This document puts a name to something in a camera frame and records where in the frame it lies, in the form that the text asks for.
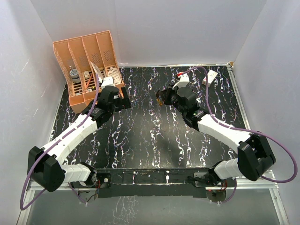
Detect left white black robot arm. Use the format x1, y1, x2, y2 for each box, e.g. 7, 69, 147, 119
28, 86, 131, 192

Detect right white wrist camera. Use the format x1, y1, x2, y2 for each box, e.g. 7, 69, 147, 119
172, 72, 190, 90

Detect orange plastic file organizer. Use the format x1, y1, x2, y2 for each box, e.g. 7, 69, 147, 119
53, 30, 125, 113

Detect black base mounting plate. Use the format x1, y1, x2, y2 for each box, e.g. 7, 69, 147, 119
70, 167, 237, 199

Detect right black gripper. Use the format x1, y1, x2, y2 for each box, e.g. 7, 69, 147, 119
160, 83, 187, 115

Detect white packaged card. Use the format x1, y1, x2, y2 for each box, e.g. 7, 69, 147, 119
90, 61, 105, 83

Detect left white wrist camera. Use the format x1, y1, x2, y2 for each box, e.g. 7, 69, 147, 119
101, 76, 115, 89

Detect orange pencil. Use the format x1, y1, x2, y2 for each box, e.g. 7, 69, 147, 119
84, 75, 95, 89

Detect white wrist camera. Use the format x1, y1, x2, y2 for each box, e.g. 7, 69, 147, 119
172, 72, 190, 90
101, 76, 115, 89

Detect white red small box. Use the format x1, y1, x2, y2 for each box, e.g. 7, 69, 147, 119
202, 70, 218, 87

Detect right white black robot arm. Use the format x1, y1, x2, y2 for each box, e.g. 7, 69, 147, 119
156, 86, 276, 186

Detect white label packet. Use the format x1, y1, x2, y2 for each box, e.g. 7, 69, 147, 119
107, 67, 122, 85

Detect grey round tin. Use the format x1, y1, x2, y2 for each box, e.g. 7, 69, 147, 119
69, 66, 81, 83

